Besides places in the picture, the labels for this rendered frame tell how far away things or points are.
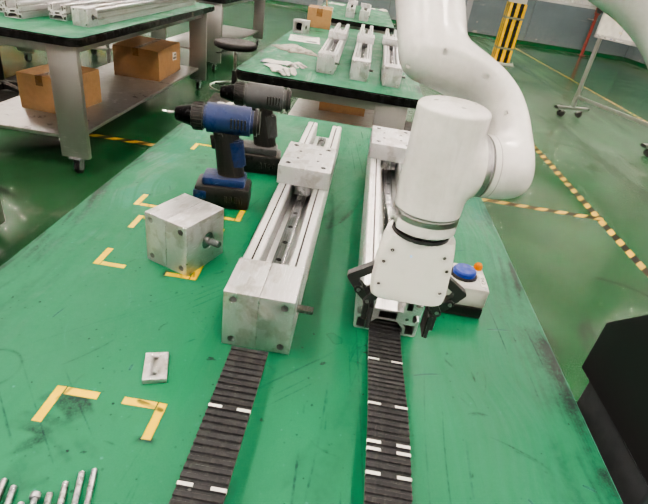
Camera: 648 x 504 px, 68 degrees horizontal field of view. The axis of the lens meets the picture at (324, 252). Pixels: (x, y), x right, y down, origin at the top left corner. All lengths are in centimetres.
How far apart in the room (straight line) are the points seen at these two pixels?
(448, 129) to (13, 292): 67
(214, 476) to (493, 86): 54
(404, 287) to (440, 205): 13
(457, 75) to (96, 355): 59
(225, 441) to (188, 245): 37
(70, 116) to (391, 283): 265
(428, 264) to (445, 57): 25
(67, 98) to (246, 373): 259
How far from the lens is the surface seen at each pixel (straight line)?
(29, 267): 93
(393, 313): 79
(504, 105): 64
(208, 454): 57
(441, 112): 55
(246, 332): 70
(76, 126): 311
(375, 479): 57
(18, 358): 75
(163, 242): 86
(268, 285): 68
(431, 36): 64
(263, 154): 126
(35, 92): 362
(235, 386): 63
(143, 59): 452
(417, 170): 57
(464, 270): 87
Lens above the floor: 127
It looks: 31 degrees down
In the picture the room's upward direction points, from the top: 9 degrees clockwise
